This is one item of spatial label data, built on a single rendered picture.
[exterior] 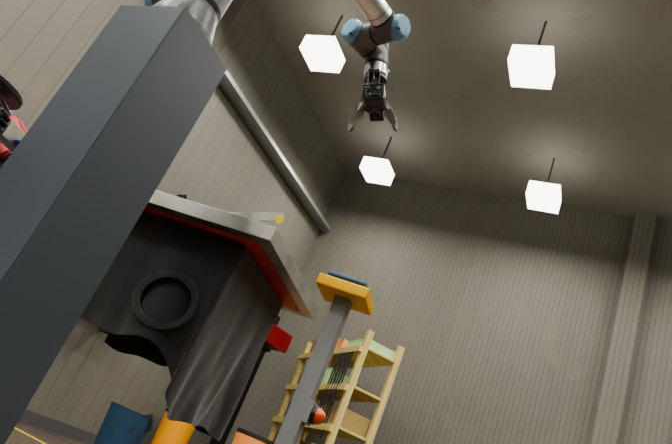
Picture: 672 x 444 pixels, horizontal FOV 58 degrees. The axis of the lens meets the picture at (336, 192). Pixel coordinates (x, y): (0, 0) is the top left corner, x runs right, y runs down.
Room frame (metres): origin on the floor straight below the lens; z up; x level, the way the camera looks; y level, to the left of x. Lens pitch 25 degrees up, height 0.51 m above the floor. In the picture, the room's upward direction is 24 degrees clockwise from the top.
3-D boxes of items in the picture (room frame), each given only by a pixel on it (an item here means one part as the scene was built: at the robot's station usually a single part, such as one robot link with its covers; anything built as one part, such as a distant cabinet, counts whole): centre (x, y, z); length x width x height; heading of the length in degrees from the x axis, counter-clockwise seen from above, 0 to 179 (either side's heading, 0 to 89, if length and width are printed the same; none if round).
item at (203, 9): (1.12, 0.45, 1.25); 0.15 x 0.15 x 0.10
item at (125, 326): (1.58, 0.38, 0.77); 0.46 x 0.09 x 0.36; 71
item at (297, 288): (1.77, 0.37, 0.97); 0.79 x 0.58 x 0.04; 71
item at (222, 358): (1.67, 0.09, 0.74); 0.45 x 0.03 x 0.43; 161
